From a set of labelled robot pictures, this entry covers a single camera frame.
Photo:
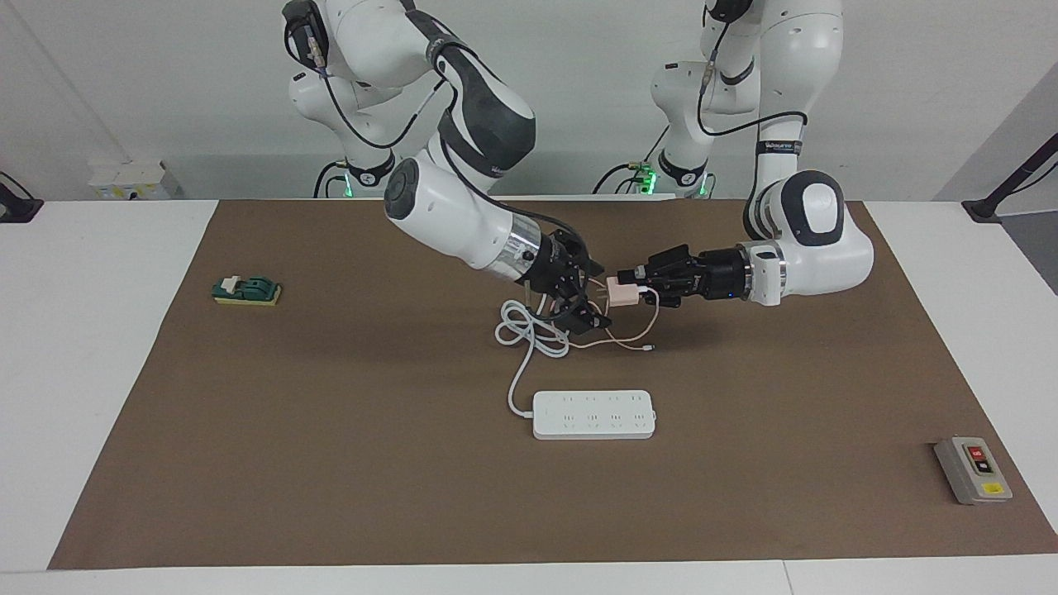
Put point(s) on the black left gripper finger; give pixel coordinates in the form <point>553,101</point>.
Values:
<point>646,269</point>
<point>664,296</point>

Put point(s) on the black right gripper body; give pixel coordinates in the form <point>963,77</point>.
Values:
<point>558,264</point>

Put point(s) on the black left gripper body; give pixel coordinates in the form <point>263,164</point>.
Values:
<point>711,274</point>

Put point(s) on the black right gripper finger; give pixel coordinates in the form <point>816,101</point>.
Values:
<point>587,318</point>
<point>588,258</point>

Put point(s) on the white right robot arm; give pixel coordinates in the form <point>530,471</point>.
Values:
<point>455,211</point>

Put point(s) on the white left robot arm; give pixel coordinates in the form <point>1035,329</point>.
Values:
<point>818,256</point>

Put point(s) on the white power strip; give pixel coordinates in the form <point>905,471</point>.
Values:
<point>593,416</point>

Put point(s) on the black clamp stand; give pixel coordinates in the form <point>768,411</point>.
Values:
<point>15,207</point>
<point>1004,190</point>

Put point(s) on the brown table mat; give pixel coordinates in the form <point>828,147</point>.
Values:
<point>331,496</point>

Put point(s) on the green knife switch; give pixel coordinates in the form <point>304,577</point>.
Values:
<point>248,291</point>

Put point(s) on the grey on-off switch box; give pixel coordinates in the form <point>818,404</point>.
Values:
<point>974,471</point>

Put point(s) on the white wall outlet box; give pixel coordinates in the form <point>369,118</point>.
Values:
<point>124,178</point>

